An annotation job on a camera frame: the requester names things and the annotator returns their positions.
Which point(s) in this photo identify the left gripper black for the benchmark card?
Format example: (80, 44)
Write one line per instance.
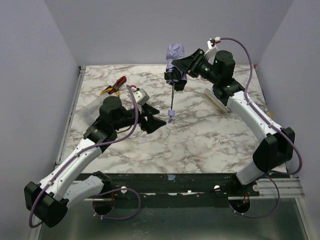
(144, 117)

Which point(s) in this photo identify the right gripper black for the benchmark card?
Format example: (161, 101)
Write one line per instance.
(196, 63)

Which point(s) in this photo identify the beige zippered umbrella case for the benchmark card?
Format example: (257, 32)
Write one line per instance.
(209, 93)

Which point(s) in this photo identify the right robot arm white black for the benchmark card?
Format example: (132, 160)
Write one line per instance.
(275, 142)

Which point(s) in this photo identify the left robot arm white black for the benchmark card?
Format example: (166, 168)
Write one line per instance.
(50, 198)

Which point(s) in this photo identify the clear plastic screw box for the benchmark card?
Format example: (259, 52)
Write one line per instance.
(89, 113)

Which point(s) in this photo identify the blue tape piece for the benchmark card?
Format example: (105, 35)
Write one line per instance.
(171, 177)

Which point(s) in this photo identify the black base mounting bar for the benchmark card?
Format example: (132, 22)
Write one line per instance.
(188, 190)

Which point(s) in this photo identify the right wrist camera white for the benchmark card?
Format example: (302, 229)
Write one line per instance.
(212, 44)

